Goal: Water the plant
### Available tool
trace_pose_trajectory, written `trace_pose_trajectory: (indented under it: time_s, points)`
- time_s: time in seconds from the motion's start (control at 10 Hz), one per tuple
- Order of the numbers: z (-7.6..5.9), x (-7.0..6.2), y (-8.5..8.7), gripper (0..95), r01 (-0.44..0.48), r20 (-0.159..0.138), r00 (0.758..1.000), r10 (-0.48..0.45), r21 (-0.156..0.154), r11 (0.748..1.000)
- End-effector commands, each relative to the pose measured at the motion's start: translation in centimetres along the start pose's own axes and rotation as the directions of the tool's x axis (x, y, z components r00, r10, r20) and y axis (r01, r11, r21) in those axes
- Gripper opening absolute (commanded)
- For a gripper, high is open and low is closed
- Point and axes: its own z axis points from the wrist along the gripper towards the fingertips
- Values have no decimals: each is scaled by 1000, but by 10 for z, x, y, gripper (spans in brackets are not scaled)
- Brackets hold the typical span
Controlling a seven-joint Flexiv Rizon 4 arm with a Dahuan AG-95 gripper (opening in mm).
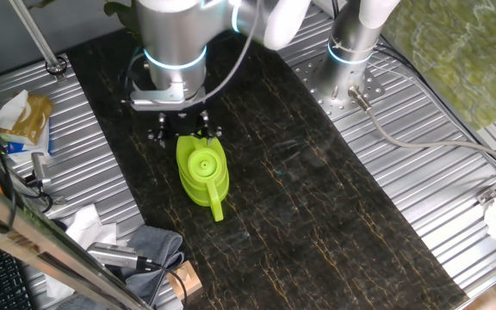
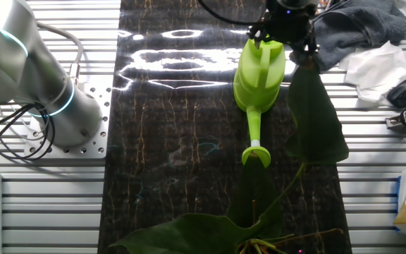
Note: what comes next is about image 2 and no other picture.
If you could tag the metal camera bracket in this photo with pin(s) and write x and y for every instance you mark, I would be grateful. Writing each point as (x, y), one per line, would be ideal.
(395, 122)

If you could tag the grey towel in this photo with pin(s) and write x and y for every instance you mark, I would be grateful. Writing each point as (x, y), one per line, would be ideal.
(365, 24)

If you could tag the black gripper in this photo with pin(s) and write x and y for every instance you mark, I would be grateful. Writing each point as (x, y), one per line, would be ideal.
(289, 21)

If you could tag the black computer mouse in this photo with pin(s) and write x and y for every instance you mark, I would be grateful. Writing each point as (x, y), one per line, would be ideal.
(400, 94)

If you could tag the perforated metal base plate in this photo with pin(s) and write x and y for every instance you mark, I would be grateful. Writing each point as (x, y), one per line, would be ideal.
(93, 141)

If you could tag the green leafy plant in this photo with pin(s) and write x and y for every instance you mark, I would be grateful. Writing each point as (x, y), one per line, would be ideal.
(315, 123)

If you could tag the white tissue paper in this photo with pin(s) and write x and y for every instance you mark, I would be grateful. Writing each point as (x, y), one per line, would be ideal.
(372, 70)

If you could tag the lime green watering can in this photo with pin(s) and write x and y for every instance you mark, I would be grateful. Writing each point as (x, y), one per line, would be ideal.
(257, 81)

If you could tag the dark marble-pattern board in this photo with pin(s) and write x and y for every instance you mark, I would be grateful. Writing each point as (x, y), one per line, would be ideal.
(175, 141)

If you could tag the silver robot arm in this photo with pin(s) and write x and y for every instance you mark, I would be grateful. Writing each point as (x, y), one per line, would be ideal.
(30, 70)

